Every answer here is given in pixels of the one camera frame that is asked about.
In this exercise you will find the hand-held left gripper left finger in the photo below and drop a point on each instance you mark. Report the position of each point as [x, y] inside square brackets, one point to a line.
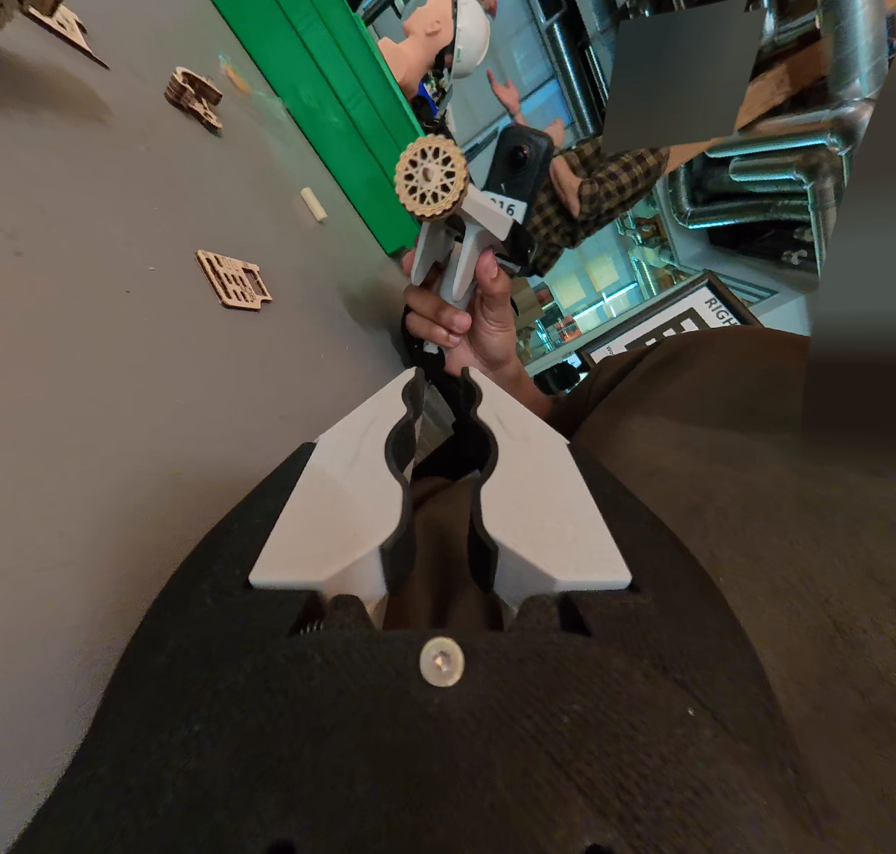
[329, 511]

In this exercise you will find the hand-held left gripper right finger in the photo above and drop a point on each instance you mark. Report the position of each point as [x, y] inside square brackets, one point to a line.
[546, 511]

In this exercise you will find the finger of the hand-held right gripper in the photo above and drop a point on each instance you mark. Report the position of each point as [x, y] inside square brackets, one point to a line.
[486, 213]

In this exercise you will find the round wooden spoked wheel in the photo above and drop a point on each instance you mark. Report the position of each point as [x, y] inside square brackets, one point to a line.
[427, 178]

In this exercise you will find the small wooden linkage assembly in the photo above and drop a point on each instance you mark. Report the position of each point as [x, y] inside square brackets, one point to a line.
[194, 97]

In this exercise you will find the person's right hand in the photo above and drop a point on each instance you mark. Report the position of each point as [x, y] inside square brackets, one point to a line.
[490, 329]

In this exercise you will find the white hard hat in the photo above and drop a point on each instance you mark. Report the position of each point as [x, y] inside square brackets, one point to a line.
[470, 27]

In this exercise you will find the mannequin head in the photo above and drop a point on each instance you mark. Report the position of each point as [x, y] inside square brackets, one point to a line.
[423, 34]

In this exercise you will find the small white cylinder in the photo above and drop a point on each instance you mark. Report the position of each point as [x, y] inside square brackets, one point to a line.
[313, 204]

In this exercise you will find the black framed sign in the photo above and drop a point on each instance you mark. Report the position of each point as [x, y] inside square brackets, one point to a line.
[672, 322]

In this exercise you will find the green plastic bin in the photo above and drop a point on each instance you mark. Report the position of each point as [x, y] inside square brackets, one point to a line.
[315, 83]

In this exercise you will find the silver metal ducts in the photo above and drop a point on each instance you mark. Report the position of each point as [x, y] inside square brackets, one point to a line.
[763, 174]

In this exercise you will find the small slotted wooden sheet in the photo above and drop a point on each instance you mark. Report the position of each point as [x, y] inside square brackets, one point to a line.
[234, 280]

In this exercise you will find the wooden beam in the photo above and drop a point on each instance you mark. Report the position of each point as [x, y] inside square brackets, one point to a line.
[777, 90]

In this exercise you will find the flat wooden cutout piece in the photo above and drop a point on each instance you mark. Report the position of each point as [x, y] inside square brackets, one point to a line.
[63, 24]

